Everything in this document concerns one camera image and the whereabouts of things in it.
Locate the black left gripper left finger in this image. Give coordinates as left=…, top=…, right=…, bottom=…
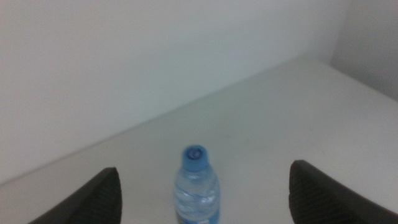
left=27, top=167, right=123, bottom=224

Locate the clear water bottle blue cap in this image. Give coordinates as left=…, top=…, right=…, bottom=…
left=173, top=144, right=221, bottom=224

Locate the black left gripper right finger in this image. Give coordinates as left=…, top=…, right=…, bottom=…
left=288, top=159, right=398, bottom=224

